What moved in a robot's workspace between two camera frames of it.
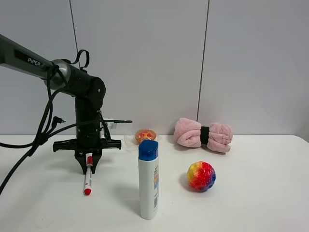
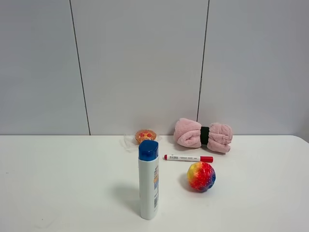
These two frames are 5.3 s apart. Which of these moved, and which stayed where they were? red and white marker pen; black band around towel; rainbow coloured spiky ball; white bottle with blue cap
Moved: red and white marker pen
Stayed: white bottle with blue cap; black band around towel; rainbow coloured spiky ball
